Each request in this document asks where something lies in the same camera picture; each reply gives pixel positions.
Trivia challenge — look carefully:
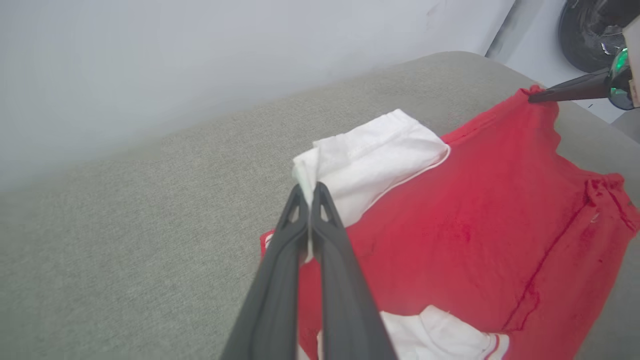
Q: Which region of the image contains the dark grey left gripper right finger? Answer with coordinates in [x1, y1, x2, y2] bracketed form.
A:
[311, 181, 399, 360]

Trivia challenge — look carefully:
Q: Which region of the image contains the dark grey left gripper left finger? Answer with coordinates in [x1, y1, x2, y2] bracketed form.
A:
[220, 183, 311, 360]

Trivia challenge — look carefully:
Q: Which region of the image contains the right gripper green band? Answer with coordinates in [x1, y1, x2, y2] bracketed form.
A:
[528, 16, 640, 111]

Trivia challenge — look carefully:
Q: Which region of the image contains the red and white shirt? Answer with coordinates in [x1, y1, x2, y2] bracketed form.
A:
[259, 85, 640, 360]

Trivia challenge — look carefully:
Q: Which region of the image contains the white washing machine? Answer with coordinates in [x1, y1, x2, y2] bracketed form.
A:
[485, 0, 640, 124]

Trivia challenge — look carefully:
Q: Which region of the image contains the grey fabric sofa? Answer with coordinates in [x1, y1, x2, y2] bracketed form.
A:
[0, 50, 640, 360]

